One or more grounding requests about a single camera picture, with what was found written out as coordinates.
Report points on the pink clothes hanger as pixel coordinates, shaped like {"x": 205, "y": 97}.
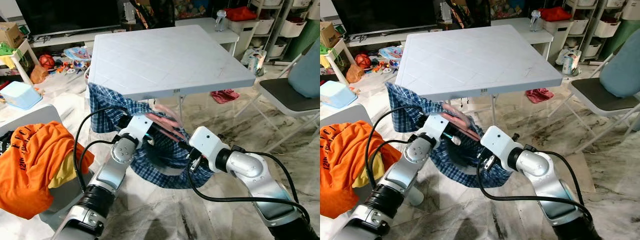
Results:
{"x": 460, "y": 125}
{"x": 167, "y": 125}

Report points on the blue plaid shirt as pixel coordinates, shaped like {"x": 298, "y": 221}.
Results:
{"x": 460, "y": 172}
{"x": 165, "y": 175}

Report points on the orange t-shirt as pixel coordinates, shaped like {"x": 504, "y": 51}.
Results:
{"x": 35, "y": 165}
{"x": 345, "y": 170}

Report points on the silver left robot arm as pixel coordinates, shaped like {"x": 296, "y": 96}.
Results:
{"x": 400, "y": 175}
{"x": 107, "y": 175}

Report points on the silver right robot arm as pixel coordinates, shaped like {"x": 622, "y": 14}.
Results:
{"x": 260, "y": 185}
{"x": 545, "y": 180}

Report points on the grey folding table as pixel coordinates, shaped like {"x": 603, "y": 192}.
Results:
{"x": 475, "y": 60}
{"x": 165, "y": 60}

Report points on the yellow shirt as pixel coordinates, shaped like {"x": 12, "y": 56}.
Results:
{"x": 367, "y": 172}
{"x": 65, "y": 170}

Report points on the colourful baby bouncer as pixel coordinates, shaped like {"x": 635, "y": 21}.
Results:
{"x": 79, "y": 54}
{"x": 392, "y": 52}

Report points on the grey white folding chair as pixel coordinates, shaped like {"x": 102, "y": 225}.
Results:
{"x": 285, "y": 97}
{"x": 600, "y": 97}

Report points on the orange bag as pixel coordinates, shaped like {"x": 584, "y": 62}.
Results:
{"x": 39, "y": 75}
{"x": 355, "y": 74}

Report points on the red ball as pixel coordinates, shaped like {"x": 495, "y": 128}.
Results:
{"x": 46, "y": 61}
{"x": 363, "y": 61}

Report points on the printed plastic packet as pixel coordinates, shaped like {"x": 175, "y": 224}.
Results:
{"x": 571, "y": 62}
{"x": 257, "y": 62}

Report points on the white child's chair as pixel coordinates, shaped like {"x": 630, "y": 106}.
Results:
{"x": 335, "y": 112}
{"x": 30, "y": 112}

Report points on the light blue plastic box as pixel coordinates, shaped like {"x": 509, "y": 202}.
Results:
{"x": 335, "y": 94}
{"x": 20, "y": 95}

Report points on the clear spray bottle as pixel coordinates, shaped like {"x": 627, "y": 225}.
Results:
{"x": 535, "y": 21}
{"x": 221, "y": 21}

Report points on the small white shelf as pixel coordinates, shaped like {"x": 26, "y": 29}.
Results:
{"x": 342, "y": 57}
{"x": 30, "y": 60}

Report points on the black television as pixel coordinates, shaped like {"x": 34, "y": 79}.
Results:
{"x": 385, "y": 15}
{"x": 70, "y": 15}

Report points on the white storage bin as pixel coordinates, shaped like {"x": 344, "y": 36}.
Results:
{"x": 257, "y": 27}
{"x": 570, "y": 27}
{"x": 592, "y": 49}
{"x": 606, "y": 29}
{"x": 292, "y": 29}
{"x": 277, "y": 49}

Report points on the light blue cushion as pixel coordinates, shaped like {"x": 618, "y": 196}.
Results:
{"x": 622, "y": 70}
{"x": 305, "y": 72}

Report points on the bright red folded cloth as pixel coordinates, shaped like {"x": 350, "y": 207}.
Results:
{"x": 241, "y": 13}
{"x": 555, "y": 13}

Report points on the black printed shirt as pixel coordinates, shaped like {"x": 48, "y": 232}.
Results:
{"x": 5, "y": 142}

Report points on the brown cardboard box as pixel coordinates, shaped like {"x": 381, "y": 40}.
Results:
{"x": 329, "y": 34}
{"x": 11, "y": 35}

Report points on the green laundry basket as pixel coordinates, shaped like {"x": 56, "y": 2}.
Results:
{"x": 622, "y": 37}
{"x": 306, "y": 37}

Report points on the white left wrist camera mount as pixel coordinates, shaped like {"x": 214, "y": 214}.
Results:
{"x": 135, "y": 127}
{"x": 434, "y": 127}

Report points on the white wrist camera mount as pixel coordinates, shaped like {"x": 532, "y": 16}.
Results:
{"x": 210, "y": 145}
{"x": 135, "y": 127}
{"x": 500, "y": 142}
{"x": 434, "y": 127}

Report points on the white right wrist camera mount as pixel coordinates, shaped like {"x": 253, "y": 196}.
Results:
{"x": 210, "y": 145}
{"x": 500, "y": 142}

